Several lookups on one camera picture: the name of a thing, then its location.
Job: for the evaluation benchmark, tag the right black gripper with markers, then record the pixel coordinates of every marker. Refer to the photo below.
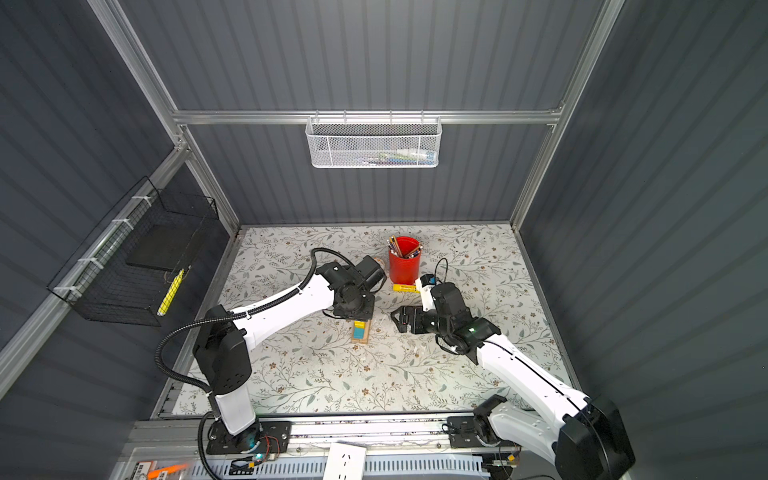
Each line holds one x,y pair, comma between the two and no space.
417,312

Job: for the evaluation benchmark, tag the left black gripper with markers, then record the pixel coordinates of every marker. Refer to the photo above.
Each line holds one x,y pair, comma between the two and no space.
367,315

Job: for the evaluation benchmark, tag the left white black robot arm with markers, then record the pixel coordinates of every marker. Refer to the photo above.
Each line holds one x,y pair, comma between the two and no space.
224,344

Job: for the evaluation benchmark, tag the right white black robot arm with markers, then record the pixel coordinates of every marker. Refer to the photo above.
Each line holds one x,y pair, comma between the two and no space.
581,436

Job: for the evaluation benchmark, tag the yellow marker pen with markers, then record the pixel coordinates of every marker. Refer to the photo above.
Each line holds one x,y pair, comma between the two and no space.
403,288

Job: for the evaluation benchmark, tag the red pencil cup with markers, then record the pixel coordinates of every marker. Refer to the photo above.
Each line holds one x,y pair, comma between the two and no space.
404,259

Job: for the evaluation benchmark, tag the floral table mat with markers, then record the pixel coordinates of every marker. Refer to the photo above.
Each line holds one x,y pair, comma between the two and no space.
313,366

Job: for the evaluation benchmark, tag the white power socket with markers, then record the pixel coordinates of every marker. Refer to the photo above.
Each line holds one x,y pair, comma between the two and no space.
345,462

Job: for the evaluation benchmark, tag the yellow ruler in basket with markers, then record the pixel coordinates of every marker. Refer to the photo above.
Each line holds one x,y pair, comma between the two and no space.
170,294

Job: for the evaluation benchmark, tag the black foam pad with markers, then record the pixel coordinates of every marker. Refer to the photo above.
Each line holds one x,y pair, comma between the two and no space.
166,248

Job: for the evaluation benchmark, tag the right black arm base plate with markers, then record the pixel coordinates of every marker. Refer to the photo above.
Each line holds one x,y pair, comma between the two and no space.
470,431

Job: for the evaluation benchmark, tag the white wire mesh basket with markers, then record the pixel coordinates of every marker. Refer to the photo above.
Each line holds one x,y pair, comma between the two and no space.
348,145

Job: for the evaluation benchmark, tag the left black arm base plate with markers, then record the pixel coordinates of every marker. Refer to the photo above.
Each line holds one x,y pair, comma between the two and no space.
261,438

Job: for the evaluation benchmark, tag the black wire mesh basket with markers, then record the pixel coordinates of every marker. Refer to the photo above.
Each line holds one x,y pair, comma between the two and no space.
131,273

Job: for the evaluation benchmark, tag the orange tool handle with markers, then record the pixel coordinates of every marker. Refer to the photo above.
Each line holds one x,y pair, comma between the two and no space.
172,472

